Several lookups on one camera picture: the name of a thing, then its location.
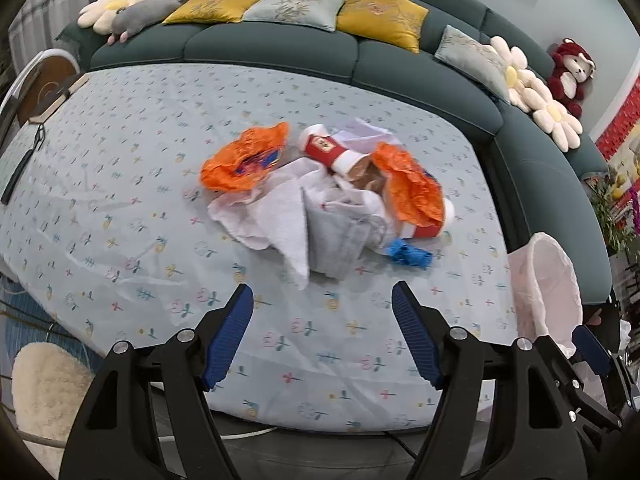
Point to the white tissue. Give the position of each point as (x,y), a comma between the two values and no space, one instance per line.
(272,214)

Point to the flower cushion beside cushions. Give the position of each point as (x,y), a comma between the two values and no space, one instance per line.
(516,61)

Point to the white fluffy rug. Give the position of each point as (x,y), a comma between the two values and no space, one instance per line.
(48,386)

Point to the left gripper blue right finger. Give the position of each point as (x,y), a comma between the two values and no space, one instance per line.
(420,342)

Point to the left yellow embroidered cushion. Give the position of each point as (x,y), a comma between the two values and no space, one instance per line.
(210,11)

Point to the potted orchid plants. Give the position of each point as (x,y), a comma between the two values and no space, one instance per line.
(617,211)

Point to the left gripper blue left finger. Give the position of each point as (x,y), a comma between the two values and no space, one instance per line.
(227,327)

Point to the red white paper cup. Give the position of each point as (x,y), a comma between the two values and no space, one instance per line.
(316,143)
(408,230)

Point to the round wooden white chair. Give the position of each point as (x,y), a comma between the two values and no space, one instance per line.
(38,84)

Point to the grey cloth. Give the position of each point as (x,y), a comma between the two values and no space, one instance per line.
(336,242)

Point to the blue wrapper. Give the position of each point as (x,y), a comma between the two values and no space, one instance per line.
(405,254)

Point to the grey-green embroidered cushion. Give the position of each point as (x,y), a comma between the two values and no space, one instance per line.
(319,14)
(474,60)

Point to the flower cushion near bear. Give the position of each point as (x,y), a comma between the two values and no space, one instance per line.
(551,116)

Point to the teal sectional sofa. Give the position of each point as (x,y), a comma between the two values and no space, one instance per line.
(537,187)

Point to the floral light blue tablecloth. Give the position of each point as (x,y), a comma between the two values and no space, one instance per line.
(108,230)

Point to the grey mouse plush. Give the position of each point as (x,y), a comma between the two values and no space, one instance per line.
(135,18)

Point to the trash bin with white liner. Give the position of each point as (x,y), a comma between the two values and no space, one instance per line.
(545,290)

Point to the red white teddy bear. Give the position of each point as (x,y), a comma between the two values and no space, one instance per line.
(574,69)

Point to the right grey-green embroidered cushion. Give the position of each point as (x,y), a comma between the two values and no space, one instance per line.
(474,60)

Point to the left white flower cushion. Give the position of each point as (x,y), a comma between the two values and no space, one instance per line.
(99,15)

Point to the orange wrapper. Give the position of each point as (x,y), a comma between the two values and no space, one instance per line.
(243,163)
(411,193)

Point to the right yellow embroidered cushion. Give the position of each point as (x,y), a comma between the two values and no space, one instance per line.
(395,22)

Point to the red gold wall decoration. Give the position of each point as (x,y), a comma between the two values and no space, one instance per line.
(619,144)

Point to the yellow embroidered cushion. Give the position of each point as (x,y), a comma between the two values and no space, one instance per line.
(210,11)
(395,22)

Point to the left grey-green embroidered cushion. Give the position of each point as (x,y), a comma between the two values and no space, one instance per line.
(319,14)

